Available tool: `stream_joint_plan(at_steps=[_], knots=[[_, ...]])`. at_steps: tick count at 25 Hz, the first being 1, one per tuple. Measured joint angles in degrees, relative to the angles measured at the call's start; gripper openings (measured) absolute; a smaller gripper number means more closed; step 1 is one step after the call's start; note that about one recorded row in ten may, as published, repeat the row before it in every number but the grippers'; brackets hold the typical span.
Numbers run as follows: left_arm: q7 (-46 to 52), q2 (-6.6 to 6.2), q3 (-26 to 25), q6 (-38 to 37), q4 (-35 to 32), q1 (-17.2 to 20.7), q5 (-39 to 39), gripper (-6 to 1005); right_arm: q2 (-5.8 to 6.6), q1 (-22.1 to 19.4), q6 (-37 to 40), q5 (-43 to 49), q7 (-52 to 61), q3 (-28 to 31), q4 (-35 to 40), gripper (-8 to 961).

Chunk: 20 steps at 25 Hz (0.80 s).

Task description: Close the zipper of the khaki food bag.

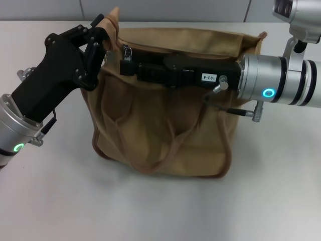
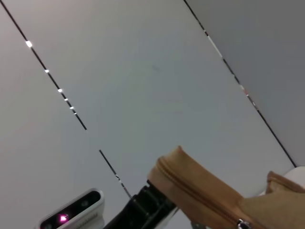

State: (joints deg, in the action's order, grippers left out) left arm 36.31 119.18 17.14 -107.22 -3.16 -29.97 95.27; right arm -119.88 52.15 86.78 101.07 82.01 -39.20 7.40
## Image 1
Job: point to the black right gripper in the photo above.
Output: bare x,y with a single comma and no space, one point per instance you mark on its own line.
195,72

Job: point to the silver metal zipper pull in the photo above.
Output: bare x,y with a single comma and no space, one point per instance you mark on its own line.
128,54

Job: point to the khaki fabric food bag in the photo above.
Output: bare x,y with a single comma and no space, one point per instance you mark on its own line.
155,130

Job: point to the silver white robot right arm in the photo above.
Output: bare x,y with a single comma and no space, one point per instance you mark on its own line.
253,72

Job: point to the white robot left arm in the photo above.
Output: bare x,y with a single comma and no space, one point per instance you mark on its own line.
12,125

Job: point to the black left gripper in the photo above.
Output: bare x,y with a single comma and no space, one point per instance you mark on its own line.
55,75

